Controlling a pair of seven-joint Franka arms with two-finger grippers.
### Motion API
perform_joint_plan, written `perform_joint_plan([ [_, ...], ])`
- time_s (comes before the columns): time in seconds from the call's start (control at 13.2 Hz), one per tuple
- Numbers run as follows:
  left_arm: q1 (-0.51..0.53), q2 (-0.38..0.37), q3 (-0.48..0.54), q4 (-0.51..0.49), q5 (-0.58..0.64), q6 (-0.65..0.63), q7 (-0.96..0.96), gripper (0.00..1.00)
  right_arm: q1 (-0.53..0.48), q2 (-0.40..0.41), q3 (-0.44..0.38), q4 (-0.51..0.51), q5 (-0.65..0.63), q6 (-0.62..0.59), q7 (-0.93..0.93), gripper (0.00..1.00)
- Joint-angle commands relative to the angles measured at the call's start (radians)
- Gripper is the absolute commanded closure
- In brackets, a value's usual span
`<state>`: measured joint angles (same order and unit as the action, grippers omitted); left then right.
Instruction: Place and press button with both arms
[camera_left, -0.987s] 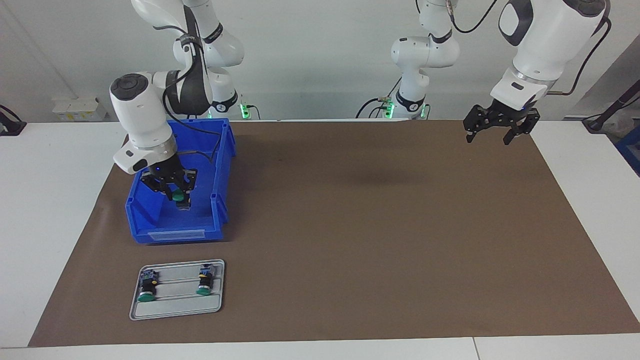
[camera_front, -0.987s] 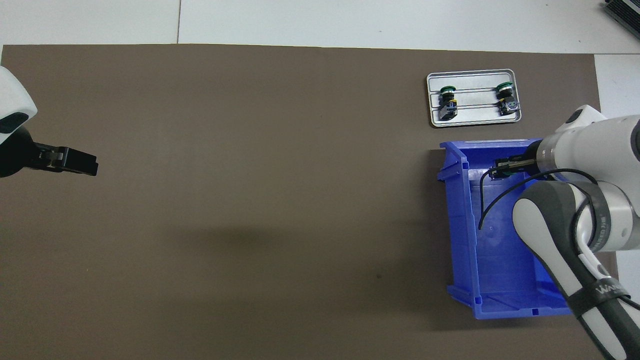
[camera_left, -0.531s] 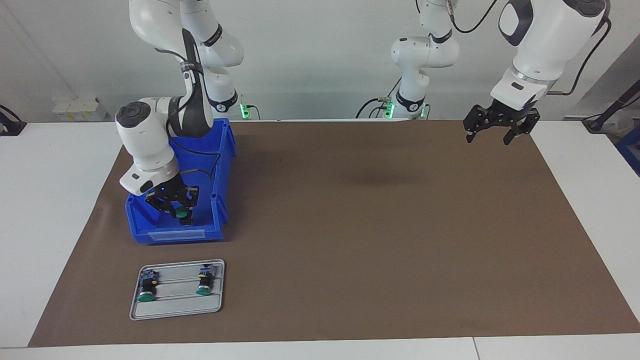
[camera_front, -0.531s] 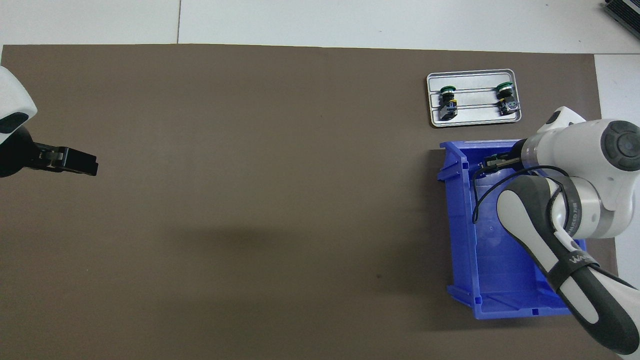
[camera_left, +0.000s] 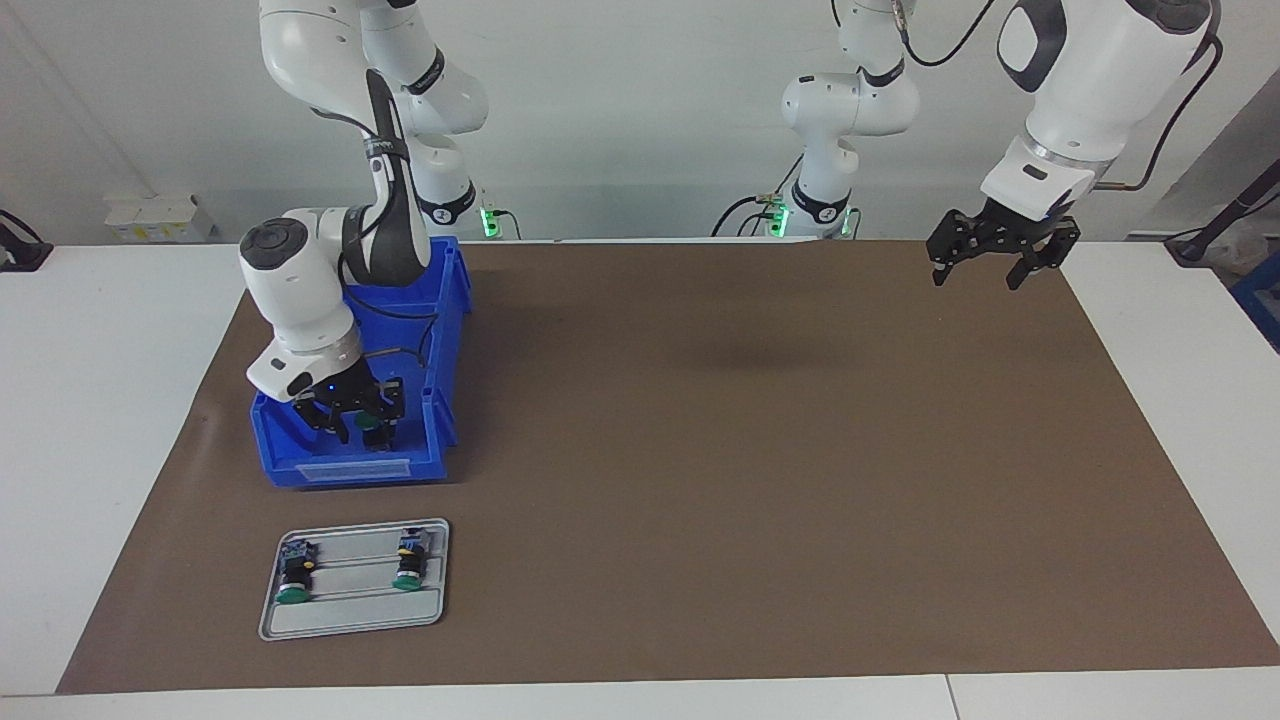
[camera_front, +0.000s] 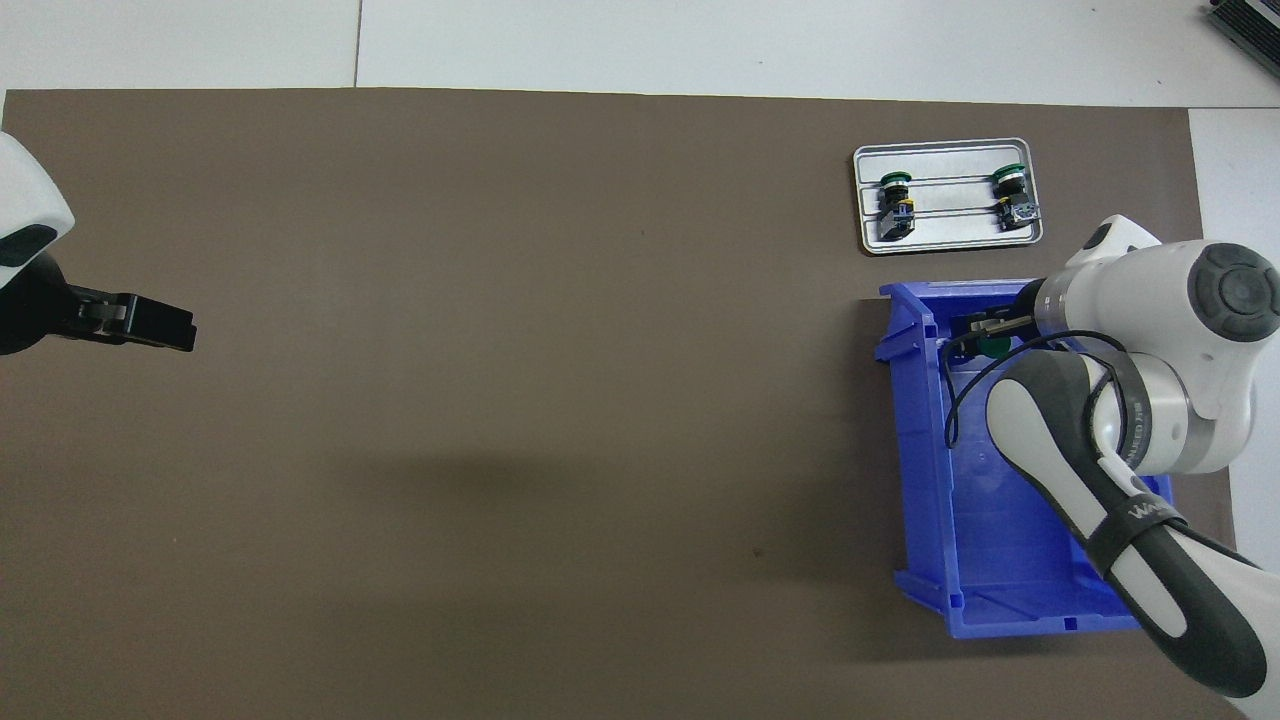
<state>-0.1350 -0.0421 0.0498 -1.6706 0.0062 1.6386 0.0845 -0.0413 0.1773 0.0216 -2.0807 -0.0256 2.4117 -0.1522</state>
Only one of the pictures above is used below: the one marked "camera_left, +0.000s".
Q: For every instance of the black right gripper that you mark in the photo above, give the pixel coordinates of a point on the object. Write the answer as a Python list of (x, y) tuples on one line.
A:
[(345, 395)]

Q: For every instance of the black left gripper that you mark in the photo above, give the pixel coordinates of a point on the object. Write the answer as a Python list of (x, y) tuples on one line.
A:
[(1010, 228)]

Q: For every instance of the green push button switch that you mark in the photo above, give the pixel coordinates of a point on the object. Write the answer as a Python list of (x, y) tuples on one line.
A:
[(295, 575), (410, 562), (368, 422)]

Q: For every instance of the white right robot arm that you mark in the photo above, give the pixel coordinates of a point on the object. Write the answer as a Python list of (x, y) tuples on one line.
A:
[(300, 290)]

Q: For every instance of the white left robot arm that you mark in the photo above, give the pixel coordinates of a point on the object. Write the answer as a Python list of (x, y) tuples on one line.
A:
[(1090, 80)]

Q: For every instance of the blue plastic storage bin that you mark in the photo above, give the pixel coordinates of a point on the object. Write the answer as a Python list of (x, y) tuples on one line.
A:
[(420, 440)]

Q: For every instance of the grey plastic tray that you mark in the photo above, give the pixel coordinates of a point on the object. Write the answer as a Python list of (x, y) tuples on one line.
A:
[(350, 622)]

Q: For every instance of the black stand pole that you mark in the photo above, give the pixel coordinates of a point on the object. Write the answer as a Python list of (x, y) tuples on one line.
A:
[(1225, 212)]

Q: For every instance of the clear plastic bag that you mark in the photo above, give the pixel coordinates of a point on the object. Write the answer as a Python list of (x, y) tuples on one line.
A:
[(1240, 248)]

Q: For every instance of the blue crate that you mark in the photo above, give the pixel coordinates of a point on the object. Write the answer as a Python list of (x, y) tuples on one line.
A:
[(1262, 295)]

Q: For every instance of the white cardboard box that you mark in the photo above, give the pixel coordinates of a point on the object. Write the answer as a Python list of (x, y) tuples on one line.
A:
[(155, 220)]

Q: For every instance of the brown table mat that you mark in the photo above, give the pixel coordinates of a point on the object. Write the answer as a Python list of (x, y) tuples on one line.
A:
[(800, 540)]

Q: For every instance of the black clamp mount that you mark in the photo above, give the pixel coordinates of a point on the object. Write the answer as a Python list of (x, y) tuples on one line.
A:
[(22, 255)]

